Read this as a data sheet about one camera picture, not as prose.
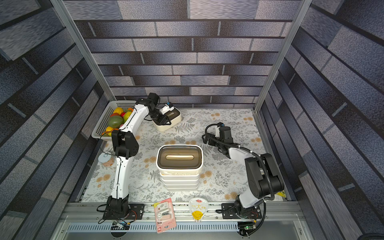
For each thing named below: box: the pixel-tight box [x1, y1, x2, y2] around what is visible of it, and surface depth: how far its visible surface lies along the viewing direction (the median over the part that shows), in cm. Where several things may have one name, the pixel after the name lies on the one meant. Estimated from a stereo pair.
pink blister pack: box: [153, 198, 177, 234], surface depth 72 cm
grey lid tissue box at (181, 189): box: [164, 186, 200, 192], surface depth 81 cm
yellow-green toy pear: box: [123, 111, 133, 124], surface depth 107 cm
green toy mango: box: [108, 115, 124, 129], surface depth 103 cm
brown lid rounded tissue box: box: [156, 144, 204, 177], surface depth 62 cm
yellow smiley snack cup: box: [188, 197, 209, 223], surface depth 69 cm
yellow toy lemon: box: [113, 107, 124, 115], surface depth 113 cm
